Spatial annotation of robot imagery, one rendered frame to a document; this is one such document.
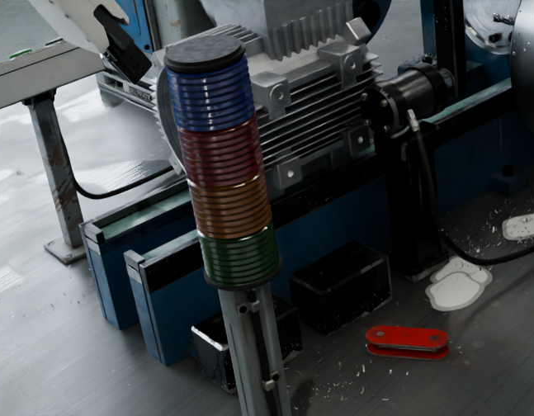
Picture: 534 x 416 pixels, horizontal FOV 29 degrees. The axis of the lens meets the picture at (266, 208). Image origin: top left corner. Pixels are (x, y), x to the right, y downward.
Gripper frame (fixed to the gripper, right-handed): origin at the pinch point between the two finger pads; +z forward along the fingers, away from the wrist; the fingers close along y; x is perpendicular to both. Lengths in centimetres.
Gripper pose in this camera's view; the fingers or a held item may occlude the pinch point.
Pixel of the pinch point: (129, 61)
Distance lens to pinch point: 115.0
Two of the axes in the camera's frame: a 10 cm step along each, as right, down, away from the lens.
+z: 5.2, 5.6, 6.5
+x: 6.1, -7.7, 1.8
